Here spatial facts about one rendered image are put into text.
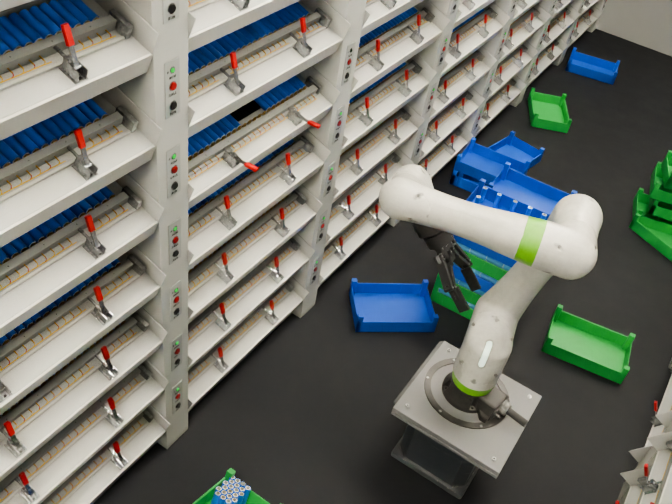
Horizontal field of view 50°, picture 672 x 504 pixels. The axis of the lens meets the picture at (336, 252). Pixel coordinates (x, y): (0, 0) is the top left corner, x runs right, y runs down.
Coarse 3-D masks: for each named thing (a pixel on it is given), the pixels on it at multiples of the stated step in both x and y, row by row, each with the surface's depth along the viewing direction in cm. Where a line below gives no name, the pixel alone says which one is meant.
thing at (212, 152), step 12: (300, 96) 197; (276, 108) 190; (264, 120) 186; (240, 132) 180; (252, 132) 183; (264, 132) 186; (216, 144) 174; (228, 144) 176; (204, 156) 170; (216, 156) 174; (192, 168) 168
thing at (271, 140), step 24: (312, 72) 203; (336, 96) 202; (240, 120) 186; (288, 120) 193; (312, 120) 199; (240, 144) 181; (264, 144) 185; (216, 168) 173; (240, 168) 178; (192, 192) 162
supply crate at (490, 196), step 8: (480, 184) 263; (472, 192) 260; (480, 192) 264; (488, 192) 265; (496, 192) 263; (472, 200) 265; (488, 200) 266; (504, 200) 263; (512, 200) 261; (504, 208) 264; (520, 208) 261; (536, 208) 258; (536, 216) 259
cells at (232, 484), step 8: (224, 480) 204; (232, 480) 205; (240, 480) 206; (216, 488) 201; (224, 488) 202; (232, 488) 203; (240, 488) 204; (248, 488) 204; (216, 496) 199; (224, 496) 199; (232, 496) 200; (240, 496) 201
